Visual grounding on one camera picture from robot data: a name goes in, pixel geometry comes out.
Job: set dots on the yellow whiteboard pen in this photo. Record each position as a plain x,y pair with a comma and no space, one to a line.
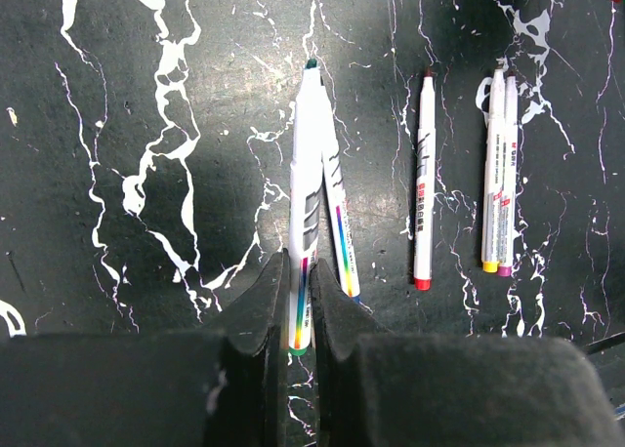
493,173

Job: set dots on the red whiteboard pen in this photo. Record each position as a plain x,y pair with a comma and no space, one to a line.
425,185

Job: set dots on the blue whiteboard pen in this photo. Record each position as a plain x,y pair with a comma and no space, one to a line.
337,202

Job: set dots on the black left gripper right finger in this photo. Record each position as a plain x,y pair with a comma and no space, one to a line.
379,388

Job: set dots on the green whiteboard pen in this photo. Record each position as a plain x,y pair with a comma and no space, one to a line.
305,186

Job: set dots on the purple whiteboard pen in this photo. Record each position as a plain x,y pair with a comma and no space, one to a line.
508,200

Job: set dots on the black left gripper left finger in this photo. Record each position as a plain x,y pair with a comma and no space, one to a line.
220,384

